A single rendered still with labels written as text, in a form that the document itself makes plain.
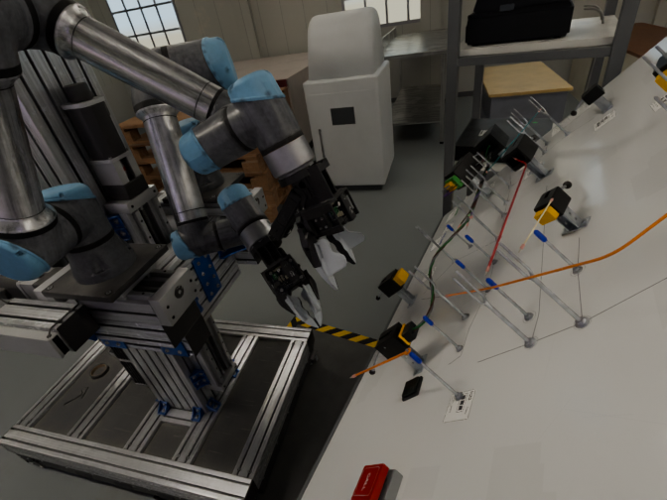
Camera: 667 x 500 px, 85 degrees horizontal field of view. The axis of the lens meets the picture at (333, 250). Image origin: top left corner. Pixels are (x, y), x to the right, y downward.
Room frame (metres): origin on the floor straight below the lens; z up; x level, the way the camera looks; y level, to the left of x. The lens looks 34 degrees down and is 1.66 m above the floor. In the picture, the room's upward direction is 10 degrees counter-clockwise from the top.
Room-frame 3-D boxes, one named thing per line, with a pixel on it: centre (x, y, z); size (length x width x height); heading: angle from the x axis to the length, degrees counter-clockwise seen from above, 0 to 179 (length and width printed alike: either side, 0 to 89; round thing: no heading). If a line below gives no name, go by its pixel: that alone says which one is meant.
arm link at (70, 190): (0.83, 0.60, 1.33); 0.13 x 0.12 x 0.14; 169
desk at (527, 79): (3.97, -2.21, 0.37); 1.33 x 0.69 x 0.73; 161
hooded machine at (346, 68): (3.79, -0.43, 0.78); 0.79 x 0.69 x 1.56; 160
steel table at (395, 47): (5.47, -1.58, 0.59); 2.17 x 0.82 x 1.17; 160
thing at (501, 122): (1.41, -0.76, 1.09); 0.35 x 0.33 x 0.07; 147
